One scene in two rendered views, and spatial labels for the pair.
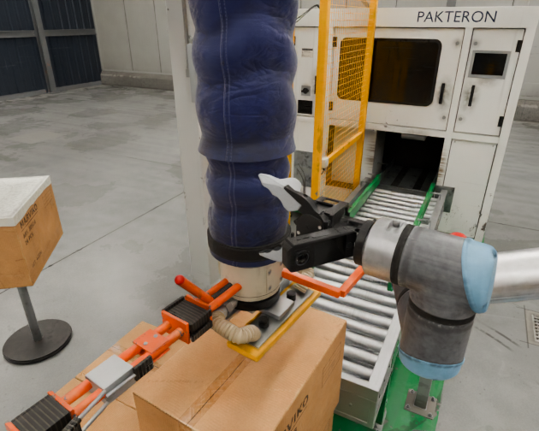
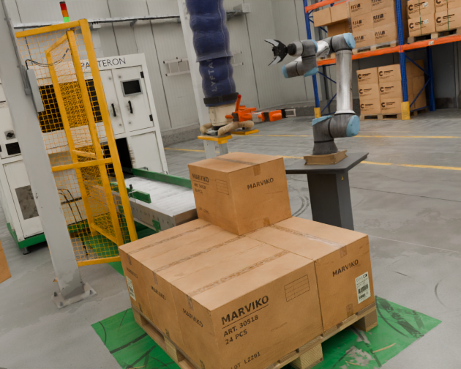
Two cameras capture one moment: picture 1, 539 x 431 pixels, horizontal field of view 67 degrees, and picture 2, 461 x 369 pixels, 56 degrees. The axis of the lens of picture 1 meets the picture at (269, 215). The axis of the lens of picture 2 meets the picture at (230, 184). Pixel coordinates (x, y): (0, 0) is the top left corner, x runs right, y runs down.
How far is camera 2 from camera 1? 2.57 m
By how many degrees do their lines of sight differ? 56
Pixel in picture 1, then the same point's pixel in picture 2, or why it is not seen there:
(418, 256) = (305, 42)
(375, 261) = (299, 47)
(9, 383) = not seen: outside the picture
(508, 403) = not seen: hidden behind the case
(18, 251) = not seen: outside the picture
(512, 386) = not seen: hidden behind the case
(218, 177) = (220, 66)
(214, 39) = (216, 14)
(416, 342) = (311, 64)
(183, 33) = (15, 64)
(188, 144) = (34, 149)
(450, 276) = (312, 44)
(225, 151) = (224, 53)
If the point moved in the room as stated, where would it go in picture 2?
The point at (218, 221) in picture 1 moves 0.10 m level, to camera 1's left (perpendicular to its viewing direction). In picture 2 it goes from (223, 85) to (215, 86)
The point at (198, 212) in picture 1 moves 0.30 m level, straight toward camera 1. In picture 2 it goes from (54, 204) to (86, 201)
